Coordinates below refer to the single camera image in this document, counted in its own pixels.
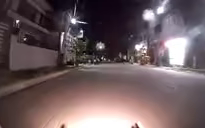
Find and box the row of trees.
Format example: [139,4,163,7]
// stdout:
[74,36,108,65]

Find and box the grey asphalt road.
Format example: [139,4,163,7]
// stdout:
[0,62,205,128]

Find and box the street lamp pole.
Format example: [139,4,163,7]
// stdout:
[69,0,89,66]

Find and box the building with lit shopfront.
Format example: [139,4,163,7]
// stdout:
[149,0,205,70]

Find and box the pale kerb strip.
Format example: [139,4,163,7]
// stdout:
[0,67,78,101]

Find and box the dark pavement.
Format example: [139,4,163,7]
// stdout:
[0,65,74,90]

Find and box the building with white wall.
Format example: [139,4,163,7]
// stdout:
[0,0,68,72]

